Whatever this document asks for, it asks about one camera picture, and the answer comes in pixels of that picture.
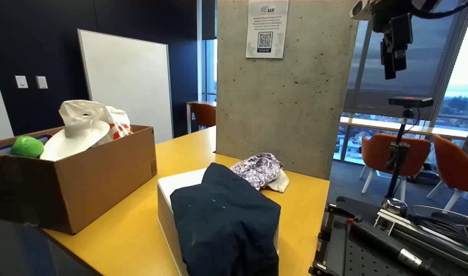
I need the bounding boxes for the grey concrete pillar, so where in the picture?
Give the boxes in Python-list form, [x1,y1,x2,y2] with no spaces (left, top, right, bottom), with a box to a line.
[214,0,360,180]

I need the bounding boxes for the dark blue cloth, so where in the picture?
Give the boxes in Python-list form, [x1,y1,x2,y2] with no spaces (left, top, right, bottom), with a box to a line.
[168,161,282,276]

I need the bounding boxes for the green ball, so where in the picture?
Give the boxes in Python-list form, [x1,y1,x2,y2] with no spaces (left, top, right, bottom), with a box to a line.
[9,134,46,159]

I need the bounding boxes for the purple patterned cloth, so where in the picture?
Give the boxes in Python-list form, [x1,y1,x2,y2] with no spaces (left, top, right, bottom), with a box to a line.
[228,150,285,191]

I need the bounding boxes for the black camera stand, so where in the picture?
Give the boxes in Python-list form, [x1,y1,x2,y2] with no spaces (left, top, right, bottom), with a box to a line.
[383,105,417,205]

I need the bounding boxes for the black stereo camera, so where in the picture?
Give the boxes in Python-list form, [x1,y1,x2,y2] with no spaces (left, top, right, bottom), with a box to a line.
[386,95,434,108]

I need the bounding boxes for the orange chair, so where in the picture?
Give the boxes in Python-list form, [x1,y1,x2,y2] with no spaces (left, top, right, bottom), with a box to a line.
[185,99,217,131]
[360,133,432,200]
[425,133,468,216]

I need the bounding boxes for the brown cardboard box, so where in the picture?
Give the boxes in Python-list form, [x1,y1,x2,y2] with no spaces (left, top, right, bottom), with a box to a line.
[0,124,158,236]

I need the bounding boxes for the black metal equipment frame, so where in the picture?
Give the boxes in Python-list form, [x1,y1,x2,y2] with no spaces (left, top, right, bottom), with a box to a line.
[308,196,468,276]

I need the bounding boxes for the white window counter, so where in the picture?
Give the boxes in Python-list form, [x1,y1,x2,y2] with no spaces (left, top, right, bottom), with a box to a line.
[339,115,468,141]

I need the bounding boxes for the white bag with red print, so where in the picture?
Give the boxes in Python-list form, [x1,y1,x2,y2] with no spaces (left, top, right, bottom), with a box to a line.
[56,98,133,147]

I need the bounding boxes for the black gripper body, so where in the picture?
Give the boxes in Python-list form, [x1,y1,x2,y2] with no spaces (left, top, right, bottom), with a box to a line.
[371,0,414,56]

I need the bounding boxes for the white plastic basket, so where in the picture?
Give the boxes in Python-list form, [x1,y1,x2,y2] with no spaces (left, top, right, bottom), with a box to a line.
[155,167,282,276]

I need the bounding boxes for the large white board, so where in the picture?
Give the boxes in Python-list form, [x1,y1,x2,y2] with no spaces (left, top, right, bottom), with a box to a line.
[76,27,174,144]

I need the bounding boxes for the white bowl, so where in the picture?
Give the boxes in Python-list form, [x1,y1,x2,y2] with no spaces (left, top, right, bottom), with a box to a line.
[38,118,112,162]

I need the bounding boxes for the paper notice with QR code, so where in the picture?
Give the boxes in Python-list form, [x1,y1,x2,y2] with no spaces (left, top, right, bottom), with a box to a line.
[244,0,291,59]

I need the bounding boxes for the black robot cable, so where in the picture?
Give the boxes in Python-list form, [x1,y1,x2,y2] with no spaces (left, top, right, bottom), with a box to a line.
[408,0,468,21]

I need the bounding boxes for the cream white cloth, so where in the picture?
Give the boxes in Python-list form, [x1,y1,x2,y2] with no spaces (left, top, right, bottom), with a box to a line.
[265,167,291,194]

